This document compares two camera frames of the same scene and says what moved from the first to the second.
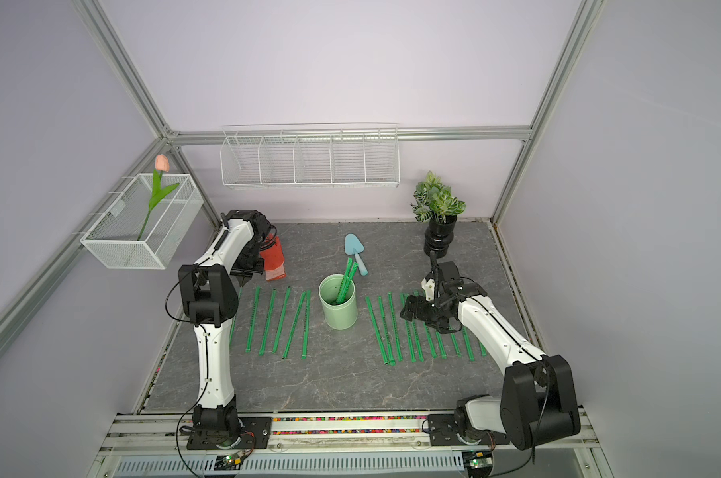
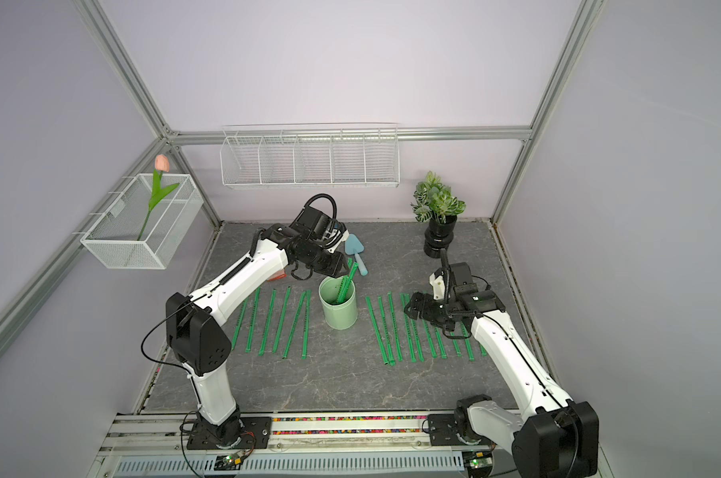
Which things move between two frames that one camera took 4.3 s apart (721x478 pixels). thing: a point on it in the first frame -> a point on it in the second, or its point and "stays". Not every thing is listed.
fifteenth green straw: (268, 323) stays
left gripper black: (240, 272) -> (339, 259)
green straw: (394, 326) stays
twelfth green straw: (306, 335) stays
